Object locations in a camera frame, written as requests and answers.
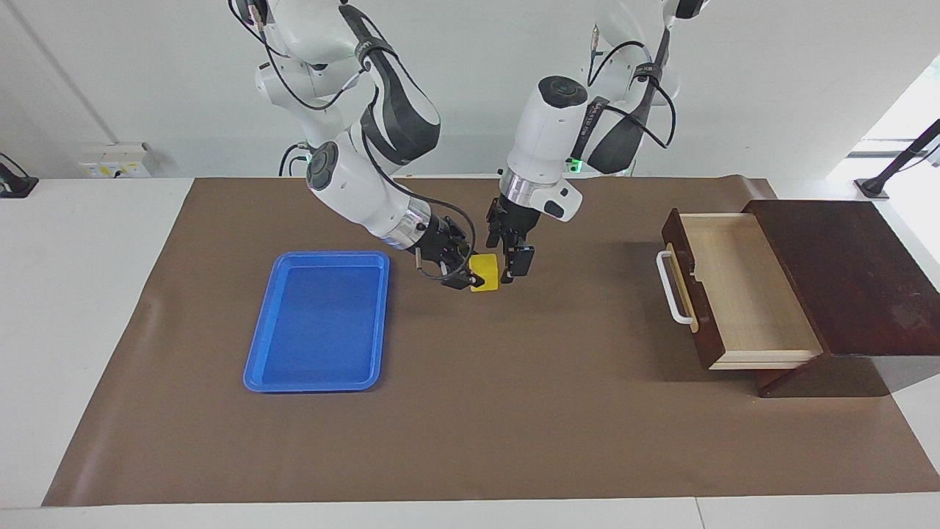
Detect yellow block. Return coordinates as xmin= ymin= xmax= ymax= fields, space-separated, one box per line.
xmin=469 ymin=253 xmax=501 ymax=293

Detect white drawer handle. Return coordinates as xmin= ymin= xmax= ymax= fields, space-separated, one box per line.
xmin=656 ymin=250 xmax=697 ymax=325

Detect wooden drawer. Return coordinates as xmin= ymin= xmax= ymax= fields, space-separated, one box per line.
xmin=656 ymin=208 xmax=825 ymax=370

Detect dark wooden drawer cabinet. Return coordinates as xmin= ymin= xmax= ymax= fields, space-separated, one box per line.
xmin=740 ymin=200 xmax=940 ymax=398

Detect brown table mat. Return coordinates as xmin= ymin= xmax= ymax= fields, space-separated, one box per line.
xmin=42 ymin=175 xmax=940 ymax=508

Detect blue plastic tray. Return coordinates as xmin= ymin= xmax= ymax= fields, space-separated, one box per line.
xmin=243 ymin=251 xmax=391 ymax=393

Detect black angled stand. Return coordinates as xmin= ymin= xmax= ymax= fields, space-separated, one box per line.
xmin=855 ymin=119 xmax=940 ymax=201

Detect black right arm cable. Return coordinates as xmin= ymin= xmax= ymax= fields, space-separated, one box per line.
xmin=228 ymin=0 xmax=478 ymax=281

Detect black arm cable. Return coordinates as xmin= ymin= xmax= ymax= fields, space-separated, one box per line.
xmin=228 ymin=0 xmax=478 ymax=281
xmin=586 ymin=22 xmax=678 ymax=149

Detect black right base cable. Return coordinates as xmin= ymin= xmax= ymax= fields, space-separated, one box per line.
xmin=278 ymin=143 xmax=313 ymax=178

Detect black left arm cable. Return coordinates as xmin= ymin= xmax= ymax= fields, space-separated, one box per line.
xmin=586 ymin=22 xmax=678 ymax=149

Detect white wall outlet box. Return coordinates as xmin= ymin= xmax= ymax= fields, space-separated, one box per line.
xmin=79 ymin=143 xmax=152 ymax=179

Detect black clamp mount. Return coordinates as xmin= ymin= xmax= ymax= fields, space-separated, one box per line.
xmin=0 ymin=152 xmax=40 ymax=199

